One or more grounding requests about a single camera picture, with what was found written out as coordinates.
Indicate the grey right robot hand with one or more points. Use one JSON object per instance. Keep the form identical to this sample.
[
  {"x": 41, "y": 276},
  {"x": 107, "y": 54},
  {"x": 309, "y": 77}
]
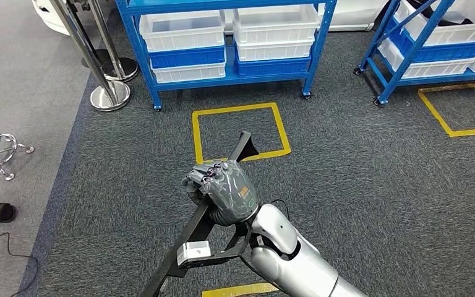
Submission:
[{"x": 231, "y": 192}]

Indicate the black plastic bracket part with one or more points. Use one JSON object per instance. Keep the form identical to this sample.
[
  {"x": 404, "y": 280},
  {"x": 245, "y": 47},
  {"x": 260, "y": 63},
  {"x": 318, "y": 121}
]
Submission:
[{"x": 196, "y": 235}]

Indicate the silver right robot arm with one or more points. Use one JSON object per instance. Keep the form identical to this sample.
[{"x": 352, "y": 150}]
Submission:
[{"x": 299, "y": 266}]

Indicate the blue metal shelf rack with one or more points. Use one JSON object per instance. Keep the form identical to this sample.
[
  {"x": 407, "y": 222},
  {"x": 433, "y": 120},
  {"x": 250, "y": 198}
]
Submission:
[
  {"x": 229, "y": 76},
  {"x": 393, "y": 78}
]

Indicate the white car with red stripe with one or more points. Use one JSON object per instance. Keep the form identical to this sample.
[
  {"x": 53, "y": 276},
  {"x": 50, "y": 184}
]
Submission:
[{"x": 352, "y": 16}]

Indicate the black camera bracket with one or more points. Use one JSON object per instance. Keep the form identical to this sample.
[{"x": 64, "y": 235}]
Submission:
[{"x": 237, "y": 244}]

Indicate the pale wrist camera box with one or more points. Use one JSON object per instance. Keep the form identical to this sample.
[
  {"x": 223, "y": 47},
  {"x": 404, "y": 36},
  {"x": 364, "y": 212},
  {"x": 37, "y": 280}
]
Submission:
[{"x": 194, "y": 252}]

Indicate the chrome stanchion post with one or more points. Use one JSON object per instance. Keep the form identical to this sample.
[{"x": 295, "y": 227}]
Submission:
[
  {"x": 122, "y": 69},
  {"x": 110, "y": 98}
]

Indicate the dark base stanchion post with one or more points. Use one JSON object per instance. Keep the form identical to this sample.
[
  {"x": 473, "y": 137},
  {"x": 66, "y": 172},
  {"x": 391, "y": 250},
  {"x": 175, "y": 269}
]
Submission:
[{"x": 101, "y": 54}]

